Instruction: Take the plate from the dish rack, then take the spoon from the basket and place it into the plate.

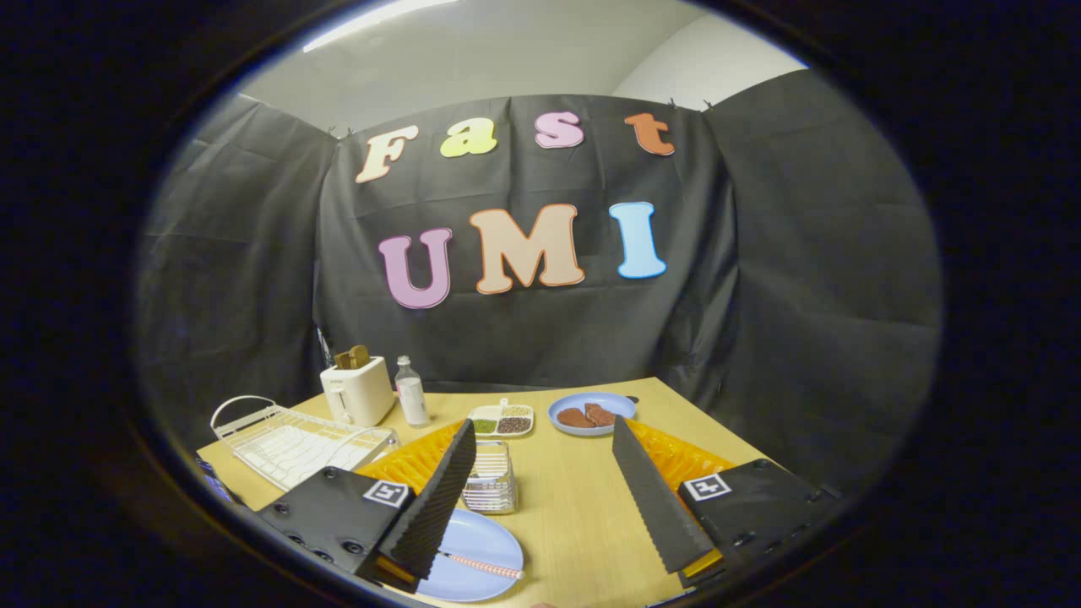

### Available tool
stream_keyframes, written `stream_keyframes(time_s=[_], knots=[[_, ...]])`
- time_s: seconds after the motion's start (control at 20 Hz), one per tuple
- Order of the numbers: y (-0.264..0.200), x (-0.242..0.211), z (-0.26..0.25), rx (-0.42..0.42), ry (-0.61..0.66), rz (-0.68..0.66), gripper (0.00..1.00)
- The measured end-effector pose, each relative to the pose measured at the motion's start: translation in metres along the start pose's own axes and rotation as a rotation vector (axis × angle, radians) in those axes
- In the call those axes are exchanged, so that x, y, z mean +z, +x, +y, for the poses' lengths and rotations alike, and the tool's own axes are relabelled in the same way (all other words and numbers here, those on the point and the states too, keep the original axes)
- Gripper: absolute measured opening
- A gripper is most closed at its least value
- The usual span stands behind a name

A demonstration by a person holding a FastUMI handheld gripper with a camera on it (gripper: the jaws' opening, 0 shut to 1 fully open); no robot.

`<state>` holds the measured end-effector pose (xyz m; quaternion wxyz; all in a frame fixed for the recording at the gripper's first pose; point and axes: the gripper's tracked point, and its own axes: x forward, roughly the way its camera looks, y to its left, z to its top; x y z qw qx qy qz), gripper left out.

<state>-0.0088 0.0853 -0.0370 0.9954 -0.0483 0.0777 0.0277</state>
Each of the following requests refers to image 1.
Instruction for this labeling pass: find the clear wire basket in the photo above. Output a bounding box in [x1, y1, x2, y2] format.
[463, 440, 519, 515]

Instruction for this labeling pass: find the small blue plate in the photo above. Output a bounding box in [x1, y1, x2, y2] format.
[547, 392, 638, 437]

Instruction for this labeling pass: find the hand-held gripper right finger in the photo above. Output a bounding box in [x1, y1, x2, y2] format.
[611, 415, 843, 589]

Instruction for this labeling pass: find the cream toaster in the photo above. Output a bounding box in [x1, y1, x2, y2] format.
[320, 356, 396, 427]

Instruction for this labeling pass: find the black backdrop cloth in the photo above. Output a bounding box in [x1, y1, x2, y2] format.
[135, 72, 942, 499]

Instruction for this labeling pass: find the white divided tray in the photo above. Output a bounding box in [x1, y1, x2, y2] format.
[467, 399, 535, 438]

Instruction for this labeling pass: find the large light blue plate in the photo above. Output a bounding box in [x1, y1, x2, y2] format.
[414, 507, 524, 603]

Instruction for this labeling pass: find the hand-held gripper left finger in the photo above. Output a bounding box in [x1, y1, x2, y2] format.
[256, 418, 478, 594]

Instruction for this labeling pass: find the white wire dish rack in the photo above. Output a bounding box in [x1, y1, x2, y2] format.
[210, 395, 400, 492]

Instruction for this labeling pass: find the clear plastic bottle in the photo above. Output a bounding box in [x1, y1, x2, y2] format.
[395, 356, 430, 429]

